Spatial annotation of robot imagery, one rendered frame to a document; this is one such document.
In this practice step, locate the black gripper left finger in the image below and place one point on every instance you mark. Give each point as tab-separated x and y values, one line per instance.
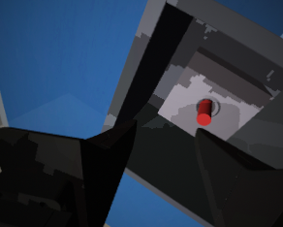
94	166

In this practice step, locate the red peg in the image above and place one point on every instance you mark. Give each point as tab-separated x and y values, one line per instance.
204	115

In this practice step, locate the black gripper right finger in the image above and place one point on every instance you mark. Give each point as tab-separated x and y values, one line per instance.
242	191

